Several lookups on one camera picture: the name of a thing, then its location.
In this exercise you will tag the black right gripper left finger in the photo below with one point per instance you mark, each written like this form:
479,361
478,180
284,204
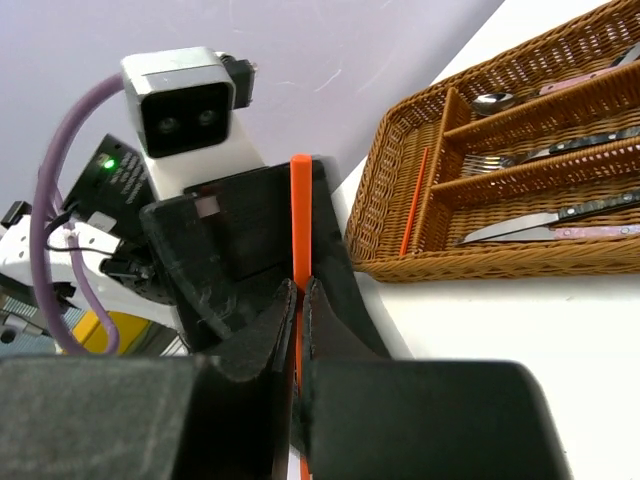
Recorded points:
224,415

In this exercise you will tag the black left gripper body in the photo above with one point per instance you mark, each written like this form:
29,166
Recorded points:
222,248

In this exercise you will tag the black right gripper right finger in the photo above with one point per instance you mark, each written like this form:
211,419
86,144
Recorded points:
366,416

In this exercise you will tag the red chopstick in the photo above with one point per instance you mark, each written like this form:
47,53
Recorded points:
414,203
301,228

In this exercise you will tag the black handled fork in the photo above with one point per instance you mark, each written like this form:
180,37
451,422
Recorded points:
477,164

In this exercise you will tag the silver knife pink handle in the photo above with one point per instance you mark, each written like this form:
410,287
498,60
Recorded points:
547,234

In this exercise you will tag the silver spoon pink handle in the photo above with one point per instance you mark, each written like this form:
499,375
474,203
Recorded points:
629,56

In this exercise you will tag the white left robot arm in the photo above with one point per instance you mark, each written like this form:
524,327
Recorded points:
95,243

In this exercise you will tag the brown wicker divided tray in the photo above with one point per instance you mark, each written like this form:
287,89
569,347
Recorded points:
451,206

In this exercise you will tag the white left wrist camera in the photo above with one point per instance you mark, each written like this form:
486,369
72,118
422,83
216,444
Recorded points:
183,104

